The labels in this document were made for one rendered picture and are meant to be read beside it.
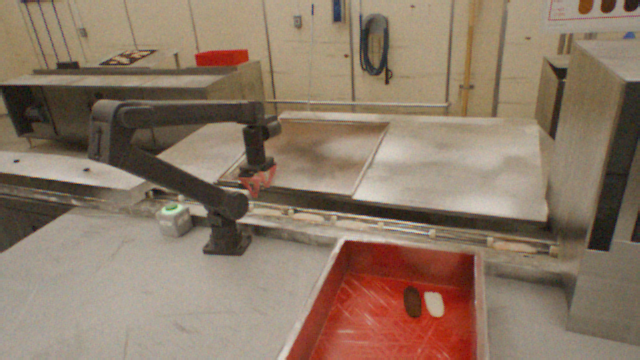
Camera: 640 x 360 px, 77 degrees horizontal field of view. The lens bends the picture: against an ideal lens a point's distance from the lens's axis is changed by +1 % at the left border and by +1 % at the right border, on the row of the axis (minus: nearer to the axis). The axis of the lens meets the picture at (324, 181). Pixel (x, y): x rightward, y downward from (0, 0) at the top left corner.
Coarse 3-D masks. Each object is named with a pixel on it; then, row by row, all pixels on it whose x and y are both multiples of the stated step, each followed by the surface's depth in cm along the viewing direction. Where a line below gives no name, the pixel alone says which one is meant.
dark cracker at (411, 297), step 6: (408, 288) 91; (414, 288) 91; (408, 294) 89; (414, 294) 89; (408, 300) 87; (414, 300) 87; (420, 300) 87; (408, 306) 86; (414, 306) 85; (420, 306) 85; (408, 312) 84; (414, 312) 84; (420, 312) 84
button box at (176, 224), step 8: (184, 208) 122; (160, 216) 119; (168, 216) 118; (176, 216) 119; (184, 216) 122; (160, 224) 121; (168, 224) 119; (176, 224) 119; (184, 224) 122; (192, 224) 126; (168, 232) 121; (176, 232) 120; (184, 232) 123
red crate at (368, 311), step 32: (352, 288) 93; (384, 288) 93; (448, 288) 91; (352, 320) 84; (384, 320) 83; (416, 320) 83; (448, 320) 82; (320, 352) 77; (352, 352) 77; (384, 352) 76; (416, 352) 75; (448, 352) 75
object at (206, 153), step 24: (192, 144) 205; (216, 144) 202; (240, 144) 200; (552, 144) 170; (192, 168) 173; (216, 168) 172; (264, 192) 146; (384, 216) 124; (408, 216) 123; (432, 216) 122; (456, 216) 121
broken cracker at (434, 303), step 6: (426, 294) 89; (432, 294) 88; (438, 294) 88; (426, 300) 87; (432, 300) 87; (438, 300) 86; (426, 306) 86; (432, 306) 85; (438, 306) 85; (432, 312) 84; (438, 312) 84
